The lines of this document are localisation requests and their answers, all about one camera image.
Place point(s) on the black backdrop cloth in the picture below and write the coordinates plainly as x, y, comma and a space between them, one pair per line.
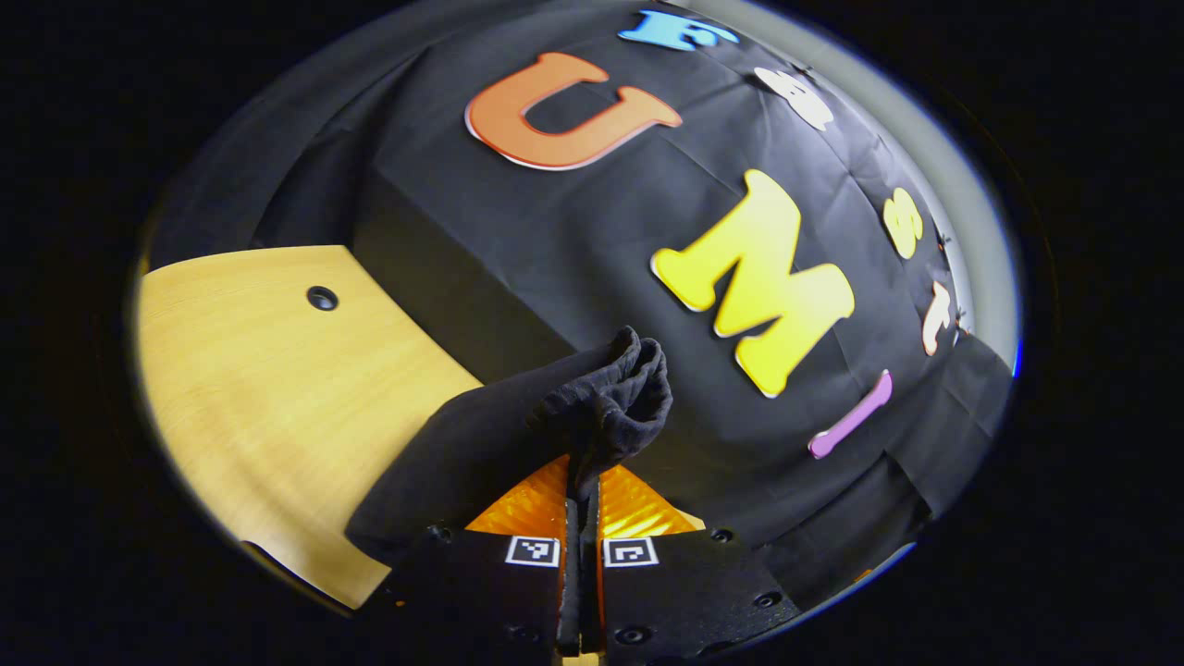
555, 240

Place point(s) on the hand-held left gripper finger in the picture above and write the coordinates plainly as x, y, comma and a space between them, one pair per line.
569, 592
592, 592

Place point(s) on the black denim jeans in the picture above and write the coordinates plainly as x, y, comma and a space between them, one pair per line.
601, 398

